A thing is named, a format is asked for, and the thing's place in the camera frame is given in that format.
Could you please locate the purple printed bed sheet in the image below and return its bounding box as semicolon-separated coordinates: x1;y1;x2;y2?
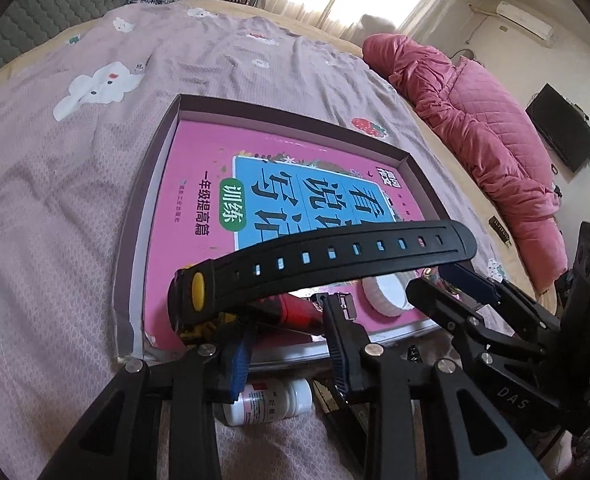
0;0;540;480

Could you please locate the small dark rectangular tag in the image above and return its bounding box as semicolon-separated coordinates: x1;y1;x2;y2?
488;216;513;246

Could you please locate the pink book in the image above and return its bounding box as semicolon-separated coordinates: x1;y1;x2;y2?
142;115;438;351

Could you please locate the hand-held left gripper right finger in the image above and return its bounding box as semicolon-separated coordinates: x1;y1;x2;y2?
322;295;550;480

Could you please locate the pink quilt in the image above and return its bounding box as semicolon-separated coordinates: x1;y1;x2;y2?
362;34;568;293

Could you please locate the grey pillow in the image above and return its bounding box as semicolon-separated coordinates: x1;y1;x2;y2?
360;13;398;41

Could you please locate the white pill bottle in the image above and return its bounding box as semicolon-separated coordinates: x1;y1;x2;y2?
222;379;315;427

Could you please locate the black television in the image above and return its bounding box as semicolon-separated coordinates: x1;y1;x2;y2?
526;84;590;173

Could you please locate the white bottle cap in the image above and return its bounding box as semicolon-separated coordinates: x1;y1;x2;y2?
361;274;416;318

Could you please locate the black and yellow wristwatch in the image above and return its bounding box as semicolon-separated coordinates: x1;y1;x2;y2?
167;220;477;343

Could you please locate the grey quilted sofa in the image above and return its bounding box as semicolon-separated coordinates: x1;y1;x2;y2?
0;0;168;91

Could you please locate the shallow grey cardboard box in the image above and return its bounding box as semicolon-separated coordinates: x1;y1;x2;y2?
109;93;448;368

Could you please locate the red lighter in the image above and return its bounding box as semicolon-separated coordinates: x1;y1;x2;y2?
260;292;328;333

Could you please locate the white air conditioner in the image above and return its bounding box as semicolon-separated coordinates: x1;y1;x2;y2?
495;1;556;42

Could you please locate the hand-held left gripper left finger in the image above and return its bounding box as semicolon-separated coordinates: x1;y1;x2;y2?
40;320;256;480

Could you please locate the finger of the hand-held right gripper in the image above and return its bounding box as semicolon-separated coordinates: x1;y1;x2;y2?
406;276;502;362
439;261;562;337

